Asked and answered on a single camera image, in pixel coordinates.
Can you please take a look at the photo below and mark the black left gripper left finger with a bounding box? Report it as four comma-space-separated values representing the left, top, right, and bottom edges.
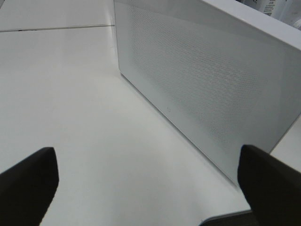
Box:
0, 147, 59, 226

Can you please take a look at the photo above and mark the white microwave door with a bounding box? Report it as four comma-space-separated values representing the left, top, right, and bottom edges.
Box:
114, 0, 301, 183

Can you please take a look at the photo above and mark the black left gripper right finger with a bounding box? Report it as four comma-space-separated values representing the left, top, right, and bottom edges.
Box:
237, 145, 301, 226

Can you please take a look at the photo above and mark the white microwave oven body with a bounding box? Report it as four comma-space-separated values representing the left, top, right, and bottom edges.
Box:
235, 0, 301, 30

